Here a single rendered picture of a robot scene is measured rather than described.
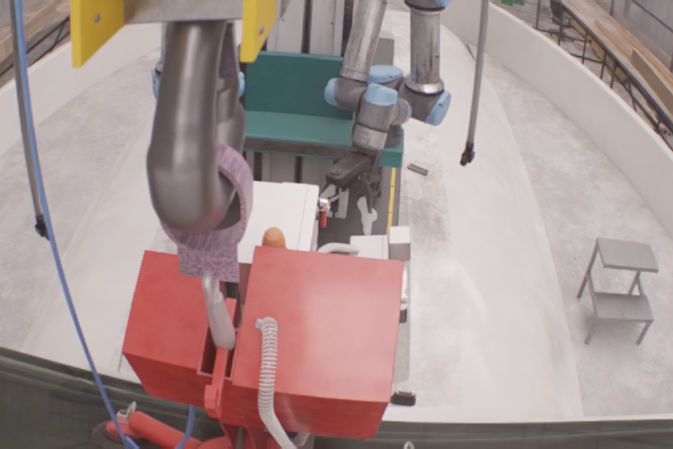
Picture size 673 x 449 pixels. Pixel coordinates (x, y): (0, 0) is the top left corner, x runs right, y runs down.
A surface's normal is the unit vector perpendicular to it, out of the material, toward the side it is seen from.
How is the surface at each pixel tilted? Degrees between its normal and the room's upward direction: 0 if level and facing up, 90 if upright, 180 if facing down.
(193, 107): 67
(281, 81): 90
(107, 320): 6
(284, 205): 17
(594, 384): 0
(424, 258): 0
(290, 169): 90
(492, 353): 12
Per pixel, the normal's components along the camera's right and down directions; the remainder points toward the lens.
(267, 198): 0.02, -0.59
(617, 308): 0.05, -0.80
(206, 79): 0.72, 0.11
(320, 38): -0.13, 0.58
